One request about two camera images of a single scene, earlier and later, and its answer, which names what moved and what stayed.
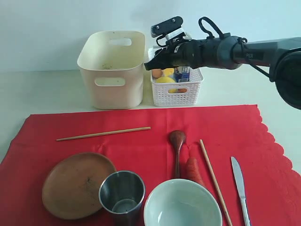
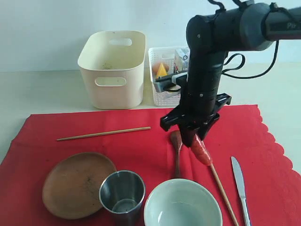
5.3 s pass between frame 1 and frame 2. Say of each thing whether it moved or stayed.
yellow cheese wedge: moved
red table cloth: stayed
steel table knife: stayed
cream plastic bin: stayed
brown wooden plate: stayed
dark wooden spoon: stayed
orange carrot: moved
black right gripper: moved
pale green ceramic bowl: stayed
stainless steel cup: stayed
